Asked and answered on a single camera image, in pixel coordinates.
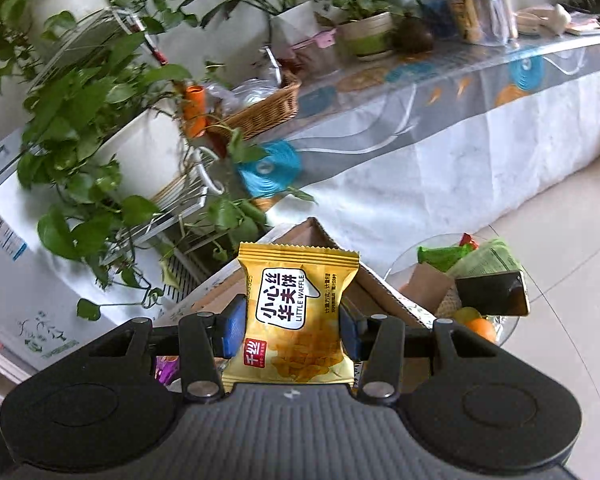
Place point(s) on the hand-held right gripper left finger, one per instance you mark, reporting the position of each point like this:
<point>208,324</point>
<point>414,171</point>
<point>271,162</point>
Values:
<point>234,330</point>

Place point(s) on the wicker basket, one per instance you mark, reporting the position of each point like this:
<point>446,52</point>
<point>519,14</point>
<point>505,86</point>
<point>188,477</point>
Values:
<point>265,110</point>

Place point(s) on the round glass tray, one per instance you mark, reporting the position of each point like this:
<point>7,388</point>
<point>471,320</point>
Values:
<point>405,265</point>

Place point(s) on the yellow green fruit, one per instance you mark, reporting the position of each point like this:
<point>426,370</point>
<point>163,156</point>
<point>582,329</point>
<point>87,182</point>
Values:
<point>466,314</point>

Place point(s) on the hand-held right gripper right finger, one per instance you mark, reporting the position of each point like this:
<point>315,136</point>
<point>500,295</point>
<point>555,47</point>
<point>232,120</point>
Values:
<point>351,335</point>

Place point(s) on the pothos plant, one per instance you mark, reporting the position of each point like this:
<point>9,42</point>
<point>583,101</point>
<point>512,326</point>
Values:
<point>80,110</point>

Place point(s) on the large white plant pot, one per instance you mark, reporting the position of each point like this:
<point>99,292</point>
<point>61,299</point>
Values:
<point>65,5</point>
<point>140,155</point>

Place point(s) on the brown vase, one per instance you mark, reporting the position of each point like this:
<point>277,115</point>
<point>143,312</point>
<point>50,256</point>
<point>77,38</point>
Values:
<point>414,35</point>

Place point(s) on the white freezer with tree print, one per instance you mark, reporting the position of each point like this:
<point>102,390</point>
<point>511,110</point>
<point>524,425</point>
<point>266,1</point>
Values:
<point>20,285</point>

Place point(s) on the orange fruit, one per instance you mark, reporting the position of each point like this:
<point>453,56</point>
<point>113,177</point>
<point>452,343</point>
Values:
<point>481,331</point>

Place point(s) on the green snack packet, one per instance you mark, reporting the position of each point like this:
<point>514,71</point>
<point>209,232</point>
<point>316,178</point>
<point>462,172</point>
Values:
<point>442,257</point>

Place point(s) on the brown paper box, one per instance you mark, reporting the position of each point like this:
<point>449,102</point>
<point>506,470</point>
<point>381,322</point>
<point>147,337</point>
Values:
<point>430,287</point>

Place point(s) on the pink book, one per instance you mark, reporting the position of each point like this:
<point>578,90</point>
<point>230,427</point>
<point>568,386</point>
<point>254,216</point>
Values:
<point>587,26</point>

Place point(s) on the purple snack packet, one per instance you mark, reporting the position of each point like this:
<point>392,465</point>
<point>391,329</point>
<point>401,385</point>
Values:
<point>166,367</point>

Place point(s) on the small yellow waffle packet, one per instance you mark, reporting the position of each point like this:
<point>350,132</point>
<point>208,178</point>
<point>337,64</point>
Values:
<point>290,355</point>

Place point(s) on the green white printed bag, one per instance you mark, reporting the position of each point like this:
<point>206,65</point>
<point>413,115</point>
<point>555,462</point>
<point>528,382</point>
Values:
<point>495,260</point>

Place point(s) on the plastic wrapped packs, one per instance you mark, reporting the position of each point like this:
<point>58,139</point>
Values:
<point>497,7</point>

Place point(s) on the yellow can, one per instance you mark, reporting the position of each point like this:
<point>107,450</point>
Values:
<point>462,10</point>

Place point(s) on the cardboard box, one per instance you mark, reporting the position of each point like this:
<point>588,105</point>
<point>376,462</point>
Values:
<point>380,292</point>

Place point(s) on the leafy plant in white pot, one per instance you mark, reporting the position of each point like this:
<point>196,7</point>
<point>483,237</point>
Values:
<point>295,25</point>

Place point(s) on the plant in green striped pot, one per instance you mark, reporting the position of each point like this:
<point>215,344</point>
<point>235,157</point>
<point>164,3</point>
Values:
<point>367,35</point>

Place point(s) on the table with printed tablecloth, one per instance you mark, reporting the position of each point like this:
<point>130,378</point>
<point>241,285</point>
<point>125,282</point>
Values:
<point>455,150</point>

